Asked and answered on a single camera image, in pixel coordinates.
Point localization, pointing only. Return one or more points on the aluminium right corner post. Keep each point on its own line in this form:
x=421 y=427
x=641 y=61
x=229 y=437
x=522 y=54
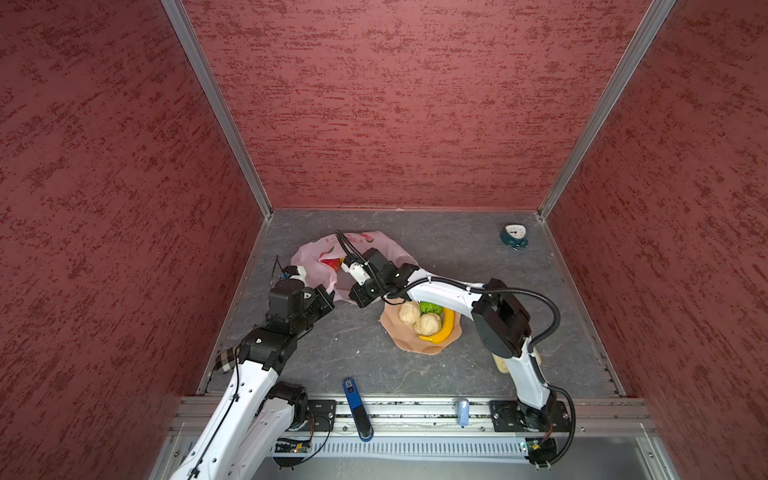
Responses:
x=646 y=31

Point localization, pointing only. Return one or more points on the green fake fruit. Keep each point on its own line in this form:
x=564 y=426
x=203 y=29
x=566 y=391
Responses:
x=430 y=308

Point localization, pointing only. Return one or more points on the aluminium front rail base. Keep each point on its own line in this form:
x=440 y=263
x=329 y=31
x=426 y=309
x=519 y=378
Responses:
x=426 y=428

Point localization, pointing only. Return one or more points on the teal twin-bell alarm clock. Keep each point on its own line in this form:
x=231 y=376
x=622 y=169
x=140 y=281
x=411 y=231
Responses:
x=514 y=236

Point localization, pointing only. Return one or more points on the pink translucent plastic bag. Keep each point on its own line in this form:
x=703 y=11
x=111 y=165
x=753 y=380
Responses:
x=311 y=254

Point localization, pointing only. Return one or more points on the light blue rail knob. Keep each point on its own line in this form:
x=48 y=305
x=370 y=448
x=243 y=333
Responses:
x=462 y=408

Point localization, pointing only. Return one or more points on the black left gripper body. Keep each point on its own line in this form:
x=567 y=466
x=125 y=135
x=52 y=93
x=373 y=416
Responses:
x=311 y=310

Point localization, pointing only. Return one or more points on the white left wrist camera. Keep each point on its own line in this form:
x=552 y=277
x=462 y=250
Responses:
x=293 y=272

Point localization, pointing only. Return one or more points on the pink faceted scalloped bowl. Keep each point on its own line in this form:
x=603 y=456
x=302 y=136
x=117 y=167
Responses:
x=407 y=339

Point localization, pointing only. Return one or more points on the blue black utility knife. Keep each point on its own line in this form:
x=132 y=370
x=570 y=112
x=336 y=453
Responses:
x=358 y=410

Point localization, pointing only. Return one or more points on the striped cylindrical tube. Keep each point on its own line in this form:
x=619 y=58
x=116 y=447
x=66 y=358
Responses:
x=226 y=360

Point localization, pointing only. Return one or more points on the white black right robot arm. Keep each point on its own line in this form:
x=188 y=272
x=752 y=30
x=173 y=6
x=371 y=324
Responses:
x=502 y=323

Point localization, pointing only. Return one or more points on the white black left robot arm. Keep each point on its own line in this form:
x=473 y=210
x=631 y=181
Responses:
x=257 y=408

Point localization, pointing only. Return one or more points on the yellow fake banana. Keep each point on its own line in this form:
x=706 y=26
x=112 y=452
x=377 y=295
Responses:
x=445 y=331

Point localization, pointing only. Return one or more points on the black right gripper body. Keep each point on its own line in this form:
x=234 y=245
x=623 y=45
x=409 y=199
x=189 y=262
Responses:
x=372 y=288

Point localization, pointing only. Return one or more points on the beige fake ginger root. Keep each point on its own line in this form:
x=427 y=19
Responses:
x=409 y=313
x=428 y=324

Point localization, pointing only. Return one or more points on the red fake apple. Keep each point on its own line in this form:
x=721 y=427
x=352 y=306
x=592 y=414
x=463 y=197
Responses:
x=334 y=264

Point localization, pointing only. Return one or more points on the aluminium left corner post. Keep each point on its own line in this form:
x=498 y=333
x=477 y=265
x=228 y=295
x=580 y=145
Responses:
x=184 y=31

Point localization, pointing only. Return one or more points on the aluminium corner post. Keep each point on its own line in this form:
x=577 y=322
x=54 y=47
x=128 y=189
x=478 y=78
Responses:
x=184 y=31
x=646 y=31

